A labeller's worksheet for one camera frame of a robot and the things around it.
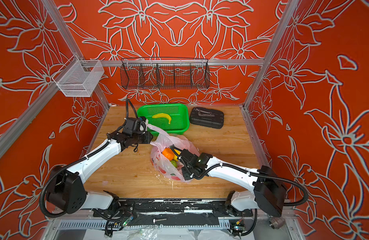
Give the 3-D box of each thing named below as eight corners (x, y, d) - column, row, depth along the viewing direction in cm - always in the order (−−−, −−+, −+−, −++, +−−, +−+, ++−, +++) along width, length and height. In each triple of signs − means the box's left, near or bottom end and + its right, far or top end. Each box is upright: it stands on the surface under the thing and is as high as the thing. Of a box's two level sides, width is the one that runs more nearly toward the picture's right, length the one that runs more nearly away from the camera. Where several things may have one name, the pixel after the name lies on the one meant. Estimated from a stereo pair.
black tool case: (188, 125, 109) (188, 119, 104) (191, 112, 117) (192, 106, 112) (221, 130, 105) (223, 124, 100) (222, 117, 114) (224, 111, 108)
